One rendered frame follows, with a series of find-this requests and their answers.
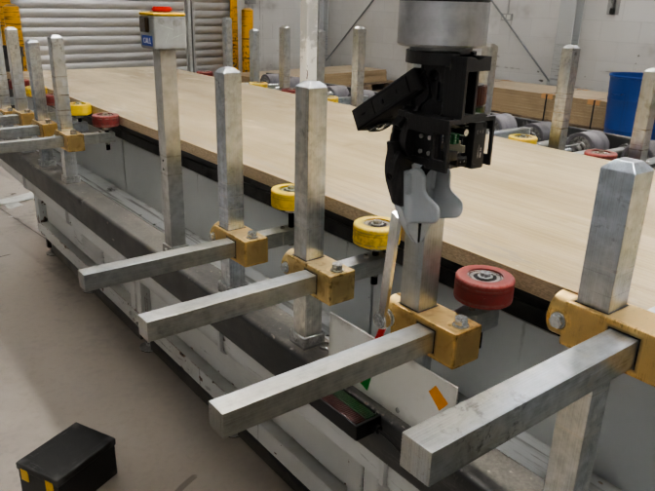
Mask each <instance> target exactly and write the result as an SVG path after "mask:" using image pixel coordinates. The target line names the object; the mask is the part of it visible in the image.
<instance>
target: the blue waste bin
mask: <svg viewBox="0 0 655 491"><path fill-rule="evenodd" d="M609 76H610V80H609V88H608V96H607V104H606V113H605V121H604V130H603V132H608V133H614V134H619V135H624V136H630V137H632V132H633V127H634V122H635V116H636V108H637V102H638V97H639V92H640V87H641V81H642V76H643V73H642V72H611V73H609ZM650 140H655V120H654V125H653V130H652V134H651V139H650Z"/></svg>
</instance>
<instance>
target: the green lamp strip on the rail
mask: <svg viewBox="0 0 655 491"><path fill-rule="evenodd" d="M333 395H334V396H336V397H337V398H339V399H340V400H341V401H343V402H344V403H345V404H347V405H348V406H349V407H351V408H352V409H353V410H355V411H356V412H358V413H359V414H360V415H362V416H363V417H364V418H366V419H369V418H371V417H373V416H375V415H376V414H373V413H372V411H370V410H369V409H368V408H366V407H365V406H364V405H362V404H361V403H359V402H358V401H357V400H355V399H354V398H352V397H351V396H349V395H348V394H347V393H345V392H344V391H342V390H341V391H338V392H336V393H333Z"/></svg>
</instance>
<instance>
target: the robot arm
mask: <svg viewBox="0 0 655 491"><path fill-rule="evenodd" d="M490 2H491V0H400V4H399V21H398V38H397V43H398V44H399V45H402V46H408V47H410V48H408V49H406V53H405V62H408V63H414V64H421V68H419V67H413V68H412V69H410V70H409V71H407V73H406V74H404V75H403V76H401V77H400V78H398V79H397V80H395V81H394V82H393V83H391V84H390V85H388V86H387V87H385V88H384V89H383V90H381V91H380V92H378V93H377V94H375V95H374V96H372V97H371V98H369V99H368V100H366V101H364V102H363V103H362V104H361V105H359V106H358V107H356V108H355V109H353V110H352V113H353V116H354V120H355V123H356V127H357V130H358V131H368V132H380V131H384V130H385V129H387V128H389V127H390V126H391V125H393V127H392V132H391V135H390V140H388V141H387V154H386V159H385V179H386V183H387V187H388V190H389V194H390V197H391V201H392V203H393V204H394V206H395V210H396V213H397V215H398V218H399V219H400V221H401V224H402V226H403V228H404V230H405V232H406V234H407V236H408V237H409V239H410V240H411V241H412V242H413V243H415V244H417V243H421V242H422V240H423V239H424V237H425V235H426V234H427V232H428V230H429V228H430V226H431V224H432V223H437V222H438V221H439V219H440V218H457V217H459V216H460V215H461V213H462V211H463V203H462V201H461V200H460V199H459V198H458V197H457V196H456V195H455V194H454V193H453V191H452V190H451V188H450V179H451V171H450V169H453V168H458V167H463V168H467V169H471V170H472V169H477V168H481V167H482V164H485V165H490V163H491V154H492V146H493V137H494V129H495V120H496V116H495V115H489V114H485V113H479V112H476V103H477V94H478V84H479V75H480V71H490V67H491V59H492V57H488V56H478V55H477V51H473V49H481V48H484V47H485V46H486V43H487V33H488V25H489V15H490V5H491V3H490ZM486 129H490V131H489V140H488V148H487V154H486V153H483V151H484V143H485V134H486ZM414 163H415V164H419V165H422V167H421V168H412V166H411V165H413V164H414Z"/></svg>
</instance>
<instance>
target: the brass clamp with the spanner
mask: <svg viewBox="0 0 655 491"><path fill-rule="evenodd" d="M388 309H389V310H390V311H391V312H392V313H393V315H394V318H395V322H394V324H393V325H392V326H390V327H391V332H390V333H392V332H395V331H398V330H400V329H403V328H406V327H408V326H411V325H414V324H416V323H420V324H422V325H423V326H425V327H427V328H429V329H431V330H433V331H434V332H435V334H434V345H433V352H432V353H430V354H428V355H426V356H428V357H430V358H432V359H434V360H436V361H438V362H439V363H441V364H443V365H445V366H446V367H448V368H450V369H455V368H457V367H460V366H462V365H464V364H466V363H468V362H471V361H473V360H475V359H477V358H478V356H479V348H480V341H481V333H482V325H481V324H479V323H477V322H475V321H472V320H470V319H468V324H469V327H468V328H466V329H458V328H455V327H453V326H452V323H453V322H454V317H455V316H456V315H460V314H457V313H455V312H453V311H451V310H449V309H447V308H446V307H444V306H442V305H440V304H438V303H437V306H434V307H432V308H429V309H426V310H423V311H420V312H417V311H415V310H413V309H411V308H409V307H407V306H406V305H404V304H402V303H401V293H400V292H398V293H395V294H393V295H392V296H391V297H390V302H389V307H388Z"/></svg>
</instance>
